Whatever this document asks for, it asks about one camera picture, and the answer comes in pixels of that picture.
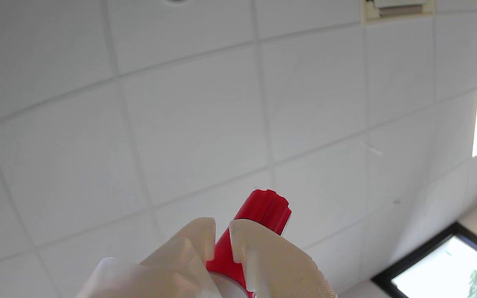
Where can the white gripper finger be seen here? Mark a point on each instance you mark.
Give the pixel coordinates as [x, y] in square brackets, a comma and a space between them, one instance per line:
[275, 265]
[172, 269]

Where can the red and white marker pen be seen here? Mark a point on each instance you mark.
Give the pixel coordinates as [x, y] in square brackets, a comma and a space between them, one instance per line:
[259, 211]

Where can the black framed window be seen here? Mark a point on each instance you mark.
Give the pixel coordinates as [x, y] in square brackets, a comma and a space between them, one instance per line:
[449, 269]

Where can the ceiling vent fixture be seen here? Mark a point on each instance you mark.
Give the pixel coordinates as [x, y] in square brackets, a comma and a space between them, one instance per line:
[398, 8]

